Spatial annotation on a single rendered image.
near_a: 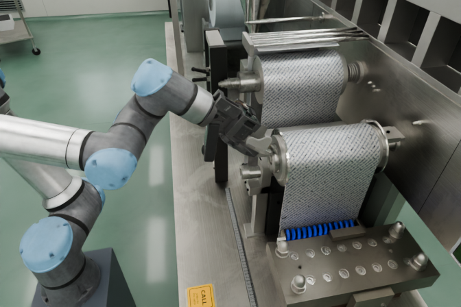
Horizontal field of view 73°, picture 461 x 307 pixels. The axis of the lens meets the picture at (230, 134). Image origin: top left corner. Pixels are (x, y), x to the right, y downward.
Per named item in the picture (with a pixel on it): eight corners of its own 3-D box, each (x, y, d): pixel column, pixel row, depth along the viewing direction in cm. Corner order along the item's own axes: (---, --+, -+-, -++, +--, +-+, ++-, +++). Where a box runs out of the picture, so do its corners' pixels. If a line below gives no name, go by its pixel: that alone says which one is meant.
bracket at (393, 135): (373, 132, 84) (375, 126, 82) (392, 129, 85) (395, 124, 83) (383, 144, 80) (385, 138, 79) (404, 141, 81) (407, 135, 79)
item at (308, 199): (278, 224, 87) (286, 177, 76) (357, 212, 91) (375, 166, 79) (279, 225, 87) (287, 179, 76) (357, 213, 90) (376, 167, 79)
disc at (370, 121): (354, 166, 91) (353, 115, 89) (356, 165, 92) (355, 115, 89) (387, 181, 77) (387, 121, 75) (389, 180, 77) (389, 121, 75)
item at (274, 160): (265, 162, 84) (266, 138, 80) (273, 161, 85) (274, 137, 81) (274, 179, 78) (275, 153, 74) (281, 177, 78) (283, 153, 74)
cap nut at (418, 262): (406, 259, 81) (412, 249, 78) (419, 256, 82) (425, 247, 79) (415, 272, 78) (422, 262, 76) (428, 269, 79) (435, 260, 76)
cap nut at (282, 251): (273, 247, 84) (274, 237, 81) (286, 244, 84) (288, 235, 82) (277, 259, 81) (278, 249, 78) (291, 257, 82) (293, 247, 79)
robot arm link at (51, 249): (26, 286, 79) (1, 255, 71) (54, 238, 89) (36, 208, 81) (71, 290, 78) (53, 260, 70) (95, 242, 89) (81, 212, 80)
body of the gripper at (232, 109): (264, 127, 68) (221, 101, 62) (239, 153, 71) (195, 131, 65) (255, 109, 74) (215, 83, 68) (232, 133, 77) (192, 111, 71)
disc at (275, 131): (271, 177, 88) (267, 125, 85) (273, 176, 88) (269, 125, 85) (289, 194, 73) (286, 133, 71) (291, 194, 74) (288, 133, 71)
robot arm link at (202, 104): (178, 123, 63) (175, 101, 70) (196, 132, 66) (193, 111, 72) (199, 96, 60) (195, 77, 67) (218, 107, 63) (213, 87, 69)
